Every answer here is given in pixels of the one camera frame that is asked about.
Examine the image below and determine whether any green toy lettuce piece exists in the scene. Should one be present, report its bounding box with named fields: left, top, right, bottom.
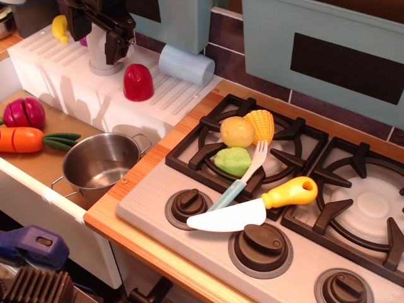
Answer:
left=214, top=147, right=252, bottom=177

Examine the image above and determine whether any black stove grate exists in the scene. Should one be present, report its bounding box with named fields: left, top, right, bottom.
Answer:
left=165, top=95, right=328, bottom=202
left=281, top=138, right=403, bottom=286

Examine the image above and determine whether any yellow toy corn piece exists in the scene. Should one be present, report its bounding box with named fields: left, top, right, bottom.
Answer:
left=244, top=109, right=275, bottom=145

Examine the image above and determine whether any white toy sink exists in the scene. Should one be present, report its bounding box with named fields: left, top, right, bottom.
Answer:
left=1, top=27, right=219, bottom=288

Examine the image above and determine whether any black ribbed clamp part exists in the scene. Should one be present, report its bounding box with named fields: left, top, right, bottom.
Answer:
left=1, top=268, right=77, bottom=302

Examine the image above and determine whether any stainless steel pot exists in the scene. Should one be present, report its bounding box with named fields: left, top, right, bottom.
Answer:
left=51, top=133, right=152, bottom=209

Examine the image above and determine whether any white knife yellow handle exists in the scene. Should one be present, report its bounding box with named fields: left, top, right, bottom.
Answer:
left=186, top=176, right=318, bottom=232

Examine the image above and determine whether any middle black stove knob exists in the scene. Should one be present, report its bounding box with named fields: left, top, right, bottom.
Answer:
left=228, top=223, right=294, bottom=280

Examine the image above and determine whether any teal cabinet panel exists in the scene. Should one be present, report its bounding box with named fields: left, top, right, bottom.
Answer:
left=127, top=1, right=216, bottom=54
left=242, top=1, right=403, bottom=128

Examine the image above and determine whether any light blue plastic cup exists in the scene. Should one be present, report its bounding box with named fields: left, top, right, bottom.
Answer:
left=158, top=44, right=215, bottom=86

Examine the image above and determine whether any black left stove grate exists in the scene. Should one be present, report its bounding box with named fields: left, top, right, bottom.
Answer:
left=165, top=95, right=328, bottom=202

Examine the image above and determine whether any black right stove grate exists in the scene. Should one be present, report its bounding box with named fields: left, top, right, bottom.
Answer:
left=281, top=138, right=403, bottom=286

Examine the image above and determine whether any yellow toy sweet potato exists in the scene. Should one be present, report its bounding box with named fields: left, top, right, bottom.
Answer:
left=220, top=116, right=255, bottom=148

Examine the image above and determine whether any blue clamp tool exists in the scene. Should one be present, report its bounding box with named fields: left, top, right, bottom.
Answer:
left=1, top=225, right=69, bottom=270

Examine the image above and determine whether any grey toy stove top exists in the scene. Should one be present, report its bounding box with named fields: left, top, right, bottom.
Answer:
left=116, top=95, right=403, bottom=302

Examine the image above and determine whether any black stove knob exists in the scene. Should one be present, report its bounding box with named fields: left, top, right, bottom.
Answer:
left=165, top=189, right=213, bottom=230
left=314, top=268, right=375, bottom=303
left=228, top=223, right=294, bottom=280

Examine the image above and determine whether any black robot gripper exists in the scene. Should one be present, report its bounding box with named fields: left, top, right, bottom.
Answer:
left=64, top=1, right=136, bottom=65

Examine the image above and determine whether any red toy pepper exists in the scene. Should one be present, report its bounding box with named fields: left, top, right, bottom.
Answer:
left=123, top=64, right=155, bottom=102

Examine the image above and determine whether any right black stove knob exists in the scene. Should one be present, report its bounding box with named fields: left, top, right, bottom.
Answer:
left=314, top=268, right=375, bottom=303

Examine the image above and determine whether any grey toy faucet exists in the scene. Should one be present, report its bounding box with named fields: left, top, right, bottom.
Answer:
left=86, top=23, right=135, bottom=76

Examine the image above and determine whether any left black stove knob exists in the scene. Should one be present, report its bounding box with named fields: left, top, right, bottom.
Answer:
left=165, top=189, right=213, bottom=230

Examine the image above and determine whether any purple toy onion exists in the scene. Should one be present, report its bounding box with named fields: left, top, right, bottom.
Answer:
left=3, top=97, right=46, bottom=129

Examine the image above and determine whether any small purple toy piece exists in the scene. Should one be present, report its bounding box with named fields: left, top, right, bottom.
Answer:
left=80, top=37, right=88, bottom=47

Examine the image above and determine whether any teal cabinet left panel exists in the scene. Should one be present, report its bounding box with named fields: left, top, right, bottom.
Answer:
left=127, top=1, right=216, bottom=54

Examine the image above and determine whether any yellow toy banana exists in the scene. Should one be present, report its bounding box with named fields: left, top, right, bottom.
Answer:
left=51, top=15, right=68, bottom=44

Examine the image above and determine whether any teal cabinet right panel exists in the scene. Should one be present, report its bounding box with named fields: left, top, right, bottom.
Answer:
left=242, top=1, right=403, bottom=128

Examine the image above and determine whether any white fork blue handle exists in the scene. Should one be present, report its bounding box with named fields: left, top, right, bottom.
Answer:
left=207, top=140, right=268, bottom=212

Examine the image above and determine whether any orange toy carrot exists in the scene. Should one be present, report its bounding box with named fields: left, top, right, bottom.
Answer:
left=1, top=127, right=81, bottom=153

